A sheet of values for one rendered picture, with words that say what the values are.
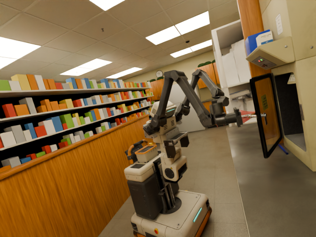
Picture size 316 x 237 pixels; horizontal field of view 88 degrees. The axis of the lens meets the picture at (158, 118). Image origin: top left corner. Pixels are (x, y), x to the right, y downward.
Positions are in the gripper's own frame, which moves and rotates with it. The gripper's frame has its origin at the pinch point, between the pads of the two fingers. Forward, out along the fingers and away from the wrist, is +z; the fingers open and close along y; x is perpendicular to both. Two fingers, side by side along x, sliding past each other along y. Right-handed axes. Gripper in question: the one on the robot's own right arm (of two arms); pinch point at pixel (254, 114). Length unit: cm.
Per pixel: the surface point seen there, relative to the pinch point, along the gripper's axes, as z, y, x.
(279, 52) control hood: 10.2, 26.0, -15.5
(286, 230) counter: -5, -26, -47
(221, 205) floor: -39, -120, 88
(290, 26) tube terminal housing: 15.3, 34.2, -15.5
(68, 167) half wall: -180, -26, 25
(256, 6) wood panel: 15, 58, 21
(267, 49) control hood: 6.7, 28.6, -15.5
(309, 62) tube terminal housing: 19.2, 19.0, -15.5
